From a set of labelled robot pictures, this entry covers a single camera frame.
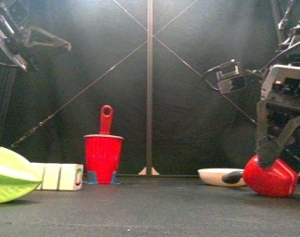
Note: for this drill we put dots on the red toy pepper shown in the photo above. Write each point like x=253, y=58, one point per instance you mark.
x=272, y=182

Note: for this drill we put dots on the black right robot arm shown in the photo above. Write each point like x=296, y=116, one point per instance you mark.
x=295, y=27

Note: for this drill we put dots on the white sushi roll piece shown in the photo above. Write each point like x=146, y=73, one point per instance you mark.
x=51, y=176

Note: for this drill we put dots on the white shallow bowl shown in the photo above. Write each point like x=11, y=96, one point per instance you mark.
x=214, y=178

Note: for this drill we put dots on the red ribbed plastic cup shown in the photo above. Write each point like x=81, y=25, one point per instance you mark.
x=103, y=157

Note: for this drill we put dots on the green toy lettuce leaf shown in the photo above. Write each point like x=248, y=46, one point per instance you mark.
x=13, y=176

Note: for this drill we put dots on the blue toy piece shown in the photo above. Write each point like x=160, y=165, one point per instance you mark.
x=91, y=179

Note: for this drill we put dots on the beige striped block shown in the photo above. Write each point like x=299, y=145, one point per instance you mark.
x=70, y=177

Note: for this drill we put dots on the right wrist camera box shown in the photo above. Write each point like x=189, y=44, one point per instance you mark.
x=232, y=78

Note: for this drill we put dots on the post foot bracket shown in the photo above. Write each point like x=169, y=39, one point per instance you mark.
x=149, y=171

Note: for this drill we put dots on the vertical metal frame post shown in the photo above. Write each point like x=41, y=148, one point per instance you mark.
x=149, y=92

